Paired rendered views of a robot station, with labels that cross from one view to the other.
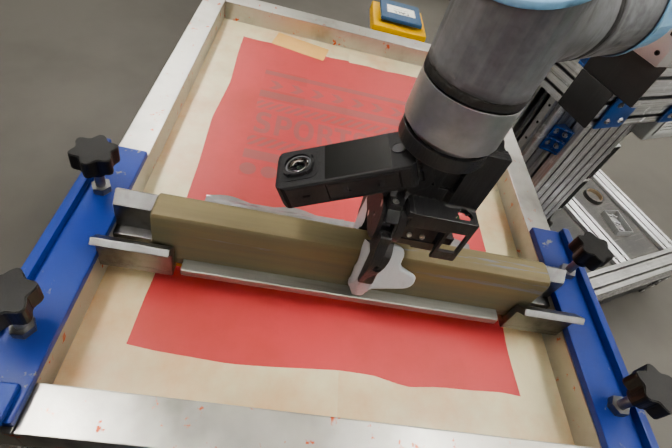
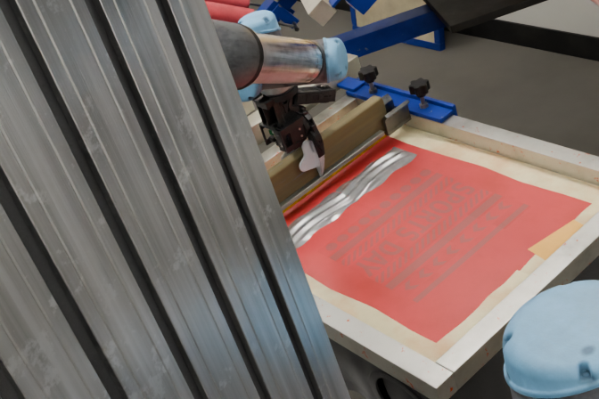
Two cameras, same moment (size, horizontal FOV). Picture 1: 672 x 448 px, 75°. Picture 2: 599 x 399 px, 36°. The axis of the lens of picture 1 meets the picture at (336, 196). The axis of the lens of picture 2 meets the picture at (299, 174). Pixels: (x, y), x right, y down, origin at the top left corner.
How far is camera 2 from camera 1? 200 cm
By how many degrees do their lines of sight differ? 101
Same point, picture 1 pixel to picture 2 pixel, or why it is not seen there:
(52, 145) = not seen: outside the picture
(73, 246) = (398, 100)
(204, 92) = (512, 166)
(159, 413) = (322, 118)
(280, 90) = (495, 207)
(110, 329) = not seen: hidden behind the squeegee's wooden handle
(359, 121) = (430, 242)
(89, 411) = (337, 106)
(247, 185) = (412, 170)
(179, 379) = not seen: hidden behind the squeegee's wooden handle
